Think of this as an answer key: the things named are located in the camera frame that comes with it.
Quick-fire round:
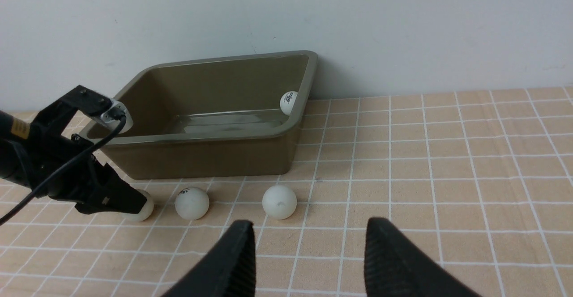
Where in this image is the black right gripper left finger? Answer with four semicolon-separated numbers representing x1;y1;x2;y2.
163;220;257;297

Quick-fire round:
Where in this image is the plain white ping-pong ball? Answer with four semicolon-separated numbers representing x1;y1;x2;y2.
262;185;298;220

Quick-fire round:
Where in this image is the orange checkered tablecloth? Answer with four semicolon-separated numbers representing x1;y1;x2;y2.
0;86;573;297

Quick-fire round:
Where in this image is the black left camera cable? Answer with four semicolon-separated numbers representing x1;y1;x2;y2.
0;109;128;226

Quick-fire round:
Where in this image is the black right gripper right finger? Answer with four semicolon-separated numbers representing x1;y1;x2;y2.
363;218;479;297

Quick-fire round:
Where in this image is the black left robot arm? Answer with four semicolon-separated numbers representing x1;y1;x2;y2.
1;110;153;216

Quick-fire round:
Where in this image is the olive green plastic bin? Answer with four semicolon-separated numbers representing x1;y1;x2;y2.
102;50;319;179

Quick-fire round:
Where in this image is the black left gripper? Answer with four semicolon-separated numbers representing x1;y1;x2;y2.
18;132;149;215

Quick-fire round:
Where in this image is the white ping-pong ball with logo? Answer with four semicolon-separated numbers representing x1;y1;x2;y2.
174;187;210;221

